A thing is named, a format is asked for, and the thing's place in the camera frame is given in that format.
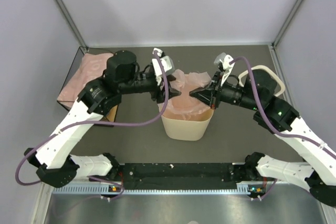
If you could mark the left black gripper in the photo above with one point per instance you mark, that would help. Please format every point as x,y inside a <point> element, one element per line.
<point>159,94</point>

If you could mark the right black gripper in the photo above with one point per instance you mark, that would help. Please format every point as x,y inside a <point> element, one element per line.
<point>212,96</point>

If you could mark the pink plastic trash bag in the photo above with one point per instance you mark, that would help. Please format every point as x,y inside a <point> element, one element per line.
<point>186,83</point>

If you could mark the cream plastic trash bin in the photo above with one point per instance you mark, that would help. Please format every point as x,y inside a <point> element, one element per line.
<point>186,123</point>

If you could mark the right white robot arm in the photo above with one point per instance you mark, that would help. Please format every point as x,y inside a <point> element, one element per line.
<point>317,174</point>

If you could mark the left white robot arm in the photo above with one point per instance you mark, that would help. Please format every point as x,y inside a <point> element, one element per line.
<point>55,164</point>

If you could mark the pink folded bag stack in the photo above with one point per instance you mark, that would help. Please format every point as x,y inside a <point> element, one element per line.
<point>91,67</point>

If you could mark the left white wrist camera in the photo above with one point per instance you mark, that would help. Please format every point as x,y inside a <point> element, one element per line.
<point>166,62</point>

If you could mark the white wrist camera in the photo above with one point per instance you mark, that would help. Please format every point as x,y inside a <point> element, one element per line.
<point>166,62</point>
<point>224,62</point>

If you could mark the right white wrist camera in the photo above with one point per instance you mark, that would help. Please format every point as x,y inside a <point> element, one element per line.
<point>224,62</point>

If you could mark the black wire frame box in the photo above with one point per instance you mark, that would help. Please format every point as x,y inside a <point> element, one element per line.
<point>76,62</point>

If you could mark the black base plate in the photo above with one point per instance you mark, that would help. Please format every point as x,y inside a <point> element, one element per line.
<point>228,172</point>

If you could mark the grey slotted cable duct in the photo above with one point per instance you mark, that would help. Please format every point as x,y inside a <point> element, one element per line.
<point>110,190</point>

